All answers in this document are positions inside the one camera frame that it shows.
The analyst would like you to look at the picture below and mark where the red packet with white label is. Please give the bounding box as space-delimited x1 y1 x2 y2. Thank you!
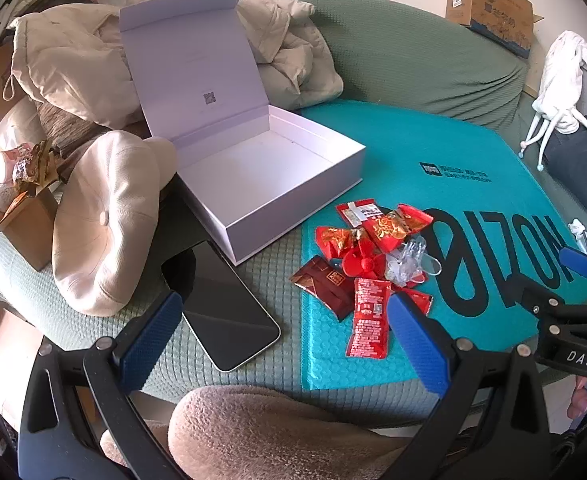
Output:
336 199 381 226

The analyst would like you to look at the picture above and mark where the beige puffer jacket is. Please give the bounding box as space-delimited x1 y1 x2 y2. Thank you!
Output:
8 0 344 128

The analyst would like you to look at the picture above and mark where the green sofa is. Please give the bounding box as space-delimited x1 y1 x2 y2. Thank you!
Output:
0 0 587 411

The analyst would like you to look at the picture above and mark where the small brown cardboard box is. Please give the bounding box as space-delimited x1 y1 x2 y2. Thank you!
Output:
0 180 60 272

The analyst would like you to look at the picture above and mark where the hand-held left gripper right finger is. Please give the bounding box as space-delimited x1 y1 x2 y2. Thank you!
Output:
383 292 554 480

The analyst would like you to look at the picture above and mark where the dark cloth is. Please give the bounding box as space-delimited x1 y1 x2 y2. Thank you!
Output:
543 115 587 212

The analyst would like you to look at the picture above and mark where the white cloth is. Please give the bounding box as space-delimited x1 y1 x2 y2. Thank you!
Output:
537 30 587 134

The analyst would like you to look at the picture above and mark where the printed cardboard shipping box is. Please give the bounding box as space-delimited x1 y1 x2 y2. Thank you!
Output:
431 0 545 59

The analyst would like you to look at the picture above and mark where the red plastic fan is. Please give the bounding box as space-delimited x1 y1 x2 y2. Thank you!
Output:
341 240 389 281

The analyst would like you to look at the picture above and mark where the black smartphone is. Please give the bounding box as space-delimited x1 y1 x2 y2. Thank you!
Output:
161 240 282 373

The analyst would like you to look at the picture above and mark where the brown knit cloth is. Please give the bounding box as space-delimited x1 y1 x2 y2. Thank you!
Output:
38 102 147 157

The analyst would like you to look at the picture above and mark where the dark red packet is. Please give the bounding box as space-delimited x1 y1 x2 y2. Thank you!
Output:
291 255 357 322

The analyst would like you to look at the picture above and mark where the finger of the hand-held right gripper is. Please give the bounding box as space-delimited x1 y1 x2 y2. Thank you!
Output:
558 247 587 292
521 284 587 346

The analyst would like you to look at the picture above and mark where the white crumpled wrapper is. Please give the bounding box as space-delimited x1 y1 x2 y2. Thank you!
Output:
568 219 587 257

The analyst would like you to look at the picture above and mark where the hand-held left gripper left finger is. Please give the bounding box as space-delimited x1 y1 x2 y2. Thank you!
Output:
18 291 187 480

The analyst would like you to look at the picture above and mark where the long red snack packet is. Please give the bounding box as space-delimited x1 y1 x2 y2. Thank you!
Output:
346 277 391 359

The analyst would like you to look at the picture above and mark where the white gift box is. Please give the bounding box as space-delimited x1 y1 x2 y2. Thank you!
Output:
120 0 367 267

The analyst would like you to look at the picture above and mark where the small red sauce packet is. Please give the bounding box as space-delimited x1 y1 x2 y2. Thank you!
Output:
398 285 433 313

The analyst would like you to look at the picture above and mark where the beige cap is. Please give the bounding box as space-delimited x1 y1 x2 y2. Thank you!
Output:
51 130 178 317

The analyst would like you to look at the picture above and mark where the gold wrapped snack bundle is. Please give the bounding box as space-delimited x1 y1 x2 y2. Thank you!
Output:
0 139 63 203

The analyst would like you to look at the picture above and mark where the red gold candy packet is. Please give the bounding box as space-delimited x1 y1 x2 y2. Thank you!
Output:
366 204 434 253
316 226 369 261

